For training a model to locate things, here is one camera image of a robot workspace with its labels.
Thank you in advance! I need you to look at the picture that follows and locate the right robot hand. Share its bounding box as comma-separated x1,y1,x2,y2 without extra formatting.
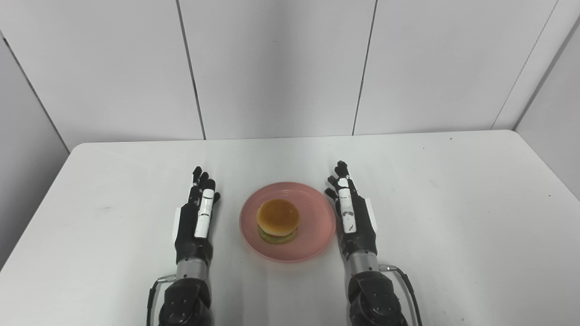
324,160,378,263

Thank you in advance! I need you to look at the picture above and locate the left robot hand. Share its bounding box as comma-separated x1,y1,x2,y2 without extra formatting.
172,166,221,266

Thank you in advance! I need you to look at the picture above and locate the pink plate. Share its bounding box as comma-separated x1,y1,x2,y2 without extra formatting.
239,182,337,263

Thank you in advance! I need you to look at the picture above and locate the toy hamburger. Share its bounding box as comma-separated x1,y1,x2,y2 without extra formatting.
256,199,300,245

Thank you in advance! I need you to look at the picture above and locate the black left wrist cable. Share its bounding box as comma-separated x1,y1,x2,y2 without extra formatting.
146,273,177,326

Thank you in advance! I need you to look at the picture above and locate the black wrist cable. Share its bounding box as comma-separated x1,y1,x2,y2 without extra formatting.
146,273,177,326
379,264,424,326

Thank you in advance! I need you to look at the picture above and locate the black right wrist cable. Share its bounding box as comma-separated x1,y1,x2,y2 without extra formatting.
379,264,424,326

